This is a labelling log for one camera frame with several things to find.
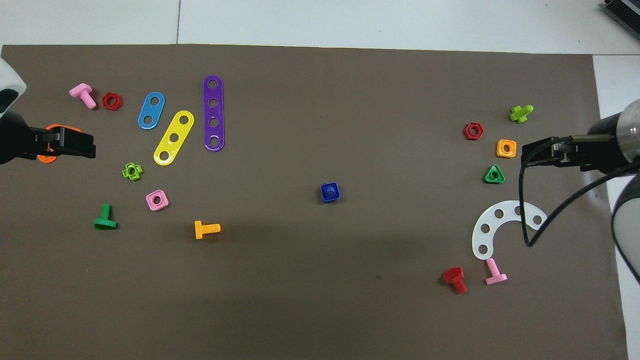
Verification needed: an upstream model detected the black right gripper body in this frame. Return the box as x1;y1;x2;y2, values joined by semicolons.
569;114;624;175

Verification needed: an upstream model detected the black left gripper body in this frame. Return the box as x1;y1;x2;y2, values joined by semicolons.
0;110;62;165

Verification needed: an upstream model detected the blue square plastic nut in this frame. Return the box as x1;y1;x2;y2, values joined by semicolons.
320;182;342;204

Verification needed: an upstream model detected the orange heart-shaped plastic plate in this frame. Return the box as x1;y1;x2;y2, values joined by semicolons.
37;124;83;165

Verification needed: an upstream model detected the lime green cross-head bolt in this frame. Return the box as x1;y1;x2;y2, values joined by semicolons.
509;104;534;124

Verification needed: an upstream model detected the pink plastic bolt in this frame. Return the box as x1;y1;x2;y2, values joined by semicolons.
484;257;508;286
68;83;98;110

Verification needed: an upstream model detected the green triangular plastic nut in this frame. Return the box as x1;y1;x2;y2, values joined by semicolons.
483;164;506;185

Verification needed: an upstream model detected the dark green plastic bolt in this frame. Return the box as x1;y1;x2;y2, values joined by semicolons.
93;203;118;231

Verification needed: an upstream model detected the blue two-hole plastic plate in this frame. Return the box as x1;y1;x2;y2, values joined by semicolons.
137;91;166;131

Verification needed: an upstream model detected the white curved five-hole plate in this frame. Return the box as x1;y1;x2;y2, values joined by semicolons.
471;200;549;261

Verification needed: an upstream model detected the pink square plastic nut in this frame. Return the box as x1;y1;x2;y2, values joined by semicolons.
145;189;170;212

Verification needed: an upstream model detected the yellow three-hole plastic plate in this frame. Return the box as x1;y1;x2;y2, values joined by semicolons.
153;110;195;166

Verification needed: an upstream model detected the purple four-hole plastic plate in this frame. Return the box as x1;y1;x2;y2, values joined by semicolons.
202;75;226;152

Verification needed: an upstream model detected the grey ribbed metal device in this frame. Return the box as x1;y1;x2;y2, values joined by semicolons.
601;0;640;29

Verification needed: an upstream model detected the orange plastic bolt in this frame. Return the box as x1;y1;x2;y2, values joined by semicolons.
194;220;222;240

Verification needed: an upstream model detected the red plastic bolt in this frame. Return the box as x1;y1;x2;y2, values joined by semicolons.
443;266;468;295

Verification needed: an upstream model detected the brown table mat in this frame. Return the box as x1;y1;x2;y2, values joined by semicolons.
0;44;630;360

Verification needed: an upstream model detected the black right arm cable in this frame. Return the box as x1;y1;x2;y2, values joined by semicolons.
518;136;640;248

